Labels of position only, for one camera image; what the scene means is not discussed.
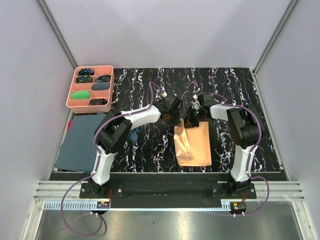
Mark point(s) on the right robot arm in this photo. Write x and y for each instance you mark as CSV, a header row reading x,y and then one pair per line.
x,y
245,128

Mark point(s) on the aluminium post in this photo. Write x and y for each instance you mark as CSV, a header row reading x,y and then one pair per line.
x,y
42,4
276,33

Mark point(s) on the pink divided organizer tray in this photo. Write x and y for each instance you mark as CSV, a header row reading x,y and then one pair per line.
x,y
82,106

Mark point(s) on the blue patterned roll right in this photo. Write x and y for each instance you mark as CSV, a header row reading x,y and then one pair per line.
x,y
103,78

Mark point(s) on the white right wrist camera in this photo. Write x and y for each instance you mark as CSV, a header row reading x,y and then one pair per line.
x,y
195,103

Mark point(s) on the blue yellow patterned roll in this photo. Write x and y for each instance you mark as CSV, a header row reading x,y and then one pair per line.
x,y
83,79

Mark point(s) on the aluminium frame rail front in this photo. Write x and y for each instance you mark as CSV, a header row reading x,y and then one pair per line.
x,y
65,195

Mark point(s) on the blue grey folded napkin stack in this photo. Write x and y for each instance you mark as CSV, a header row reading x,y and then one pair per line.
x,y
77,152

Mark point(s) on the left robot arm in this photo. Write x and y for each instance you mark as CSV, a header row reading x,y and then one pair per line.
x,y
112,133

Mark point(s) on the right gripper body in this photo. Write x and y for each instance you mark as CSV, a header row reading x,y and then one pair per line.
x,y
201,117

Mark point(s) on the left rear aluminium post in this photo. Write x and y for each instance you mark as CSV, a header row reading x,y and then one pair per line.
x,y
42,4

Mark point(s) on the blue patterned roll top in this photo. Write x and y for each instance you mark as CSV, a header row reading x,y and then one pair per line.
x,y
85,72

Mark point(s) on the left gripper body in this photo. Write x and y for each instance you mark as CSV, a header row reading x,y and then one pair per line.
x,y
178,108

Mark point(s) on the green rolled cloth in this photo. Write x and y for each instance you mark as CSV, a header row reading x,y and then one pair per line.
x,y
80,95

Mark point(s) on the black marble pattern mat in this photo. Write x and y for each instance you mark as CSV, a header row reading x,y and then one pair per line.
x,y
154,150

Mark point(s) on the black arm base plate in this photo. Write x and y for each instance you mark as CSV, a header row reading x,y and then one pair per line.
x,y
211,185

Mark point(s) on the right rear aluminium post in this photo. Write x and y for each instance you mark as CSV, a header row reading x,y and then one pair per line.
x,y
276,33

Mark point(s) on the grey folded cloth in tray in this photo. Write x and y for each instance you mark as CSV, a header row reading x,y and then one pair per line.
x,y
100,86

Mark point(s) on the dark patterned cloth roll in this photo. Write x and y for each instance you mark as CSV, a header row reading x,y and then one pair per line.
x,y
98,102

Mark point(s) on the peach cloth napkin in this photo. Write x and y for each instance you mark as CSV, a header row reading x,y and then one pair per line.
x,y
192,145

